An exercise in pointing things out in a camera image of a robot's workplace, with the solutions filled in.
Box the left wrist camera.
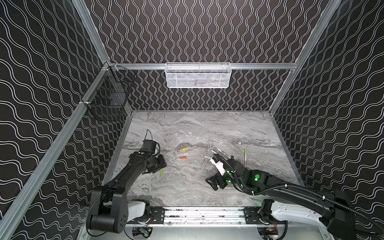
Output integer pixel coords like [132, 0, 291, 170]
[140, 140, 158, 155]

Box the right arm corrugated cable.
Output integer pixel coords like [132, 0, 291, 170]
[211, 152, 384, 238]

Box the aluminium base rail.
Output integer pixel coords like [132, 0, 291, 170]
[80, 206, 325, 227]

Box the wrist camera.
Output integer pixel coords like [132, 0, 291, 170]
[210, 158, 227, 176]
[140, 140, 158, 155]

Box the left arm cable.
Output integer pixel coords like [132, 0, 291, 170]
[143, 128, 161, 151]

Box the black wire mesh basket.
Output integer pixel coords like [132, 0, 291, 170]
[85, 65, 137, 122]

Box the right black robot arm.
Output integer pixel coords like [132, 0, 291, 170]
[206, 154, 384, 240]

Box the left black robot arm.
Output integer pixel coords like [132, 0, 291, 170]
[86, 152, 167, 234]

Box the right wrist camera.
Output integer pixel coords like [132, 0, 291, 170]
[210, 158, 227, 176]

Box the white wire mesh basket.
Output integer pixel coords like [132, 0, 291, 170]
[165, 62, 232, 89]

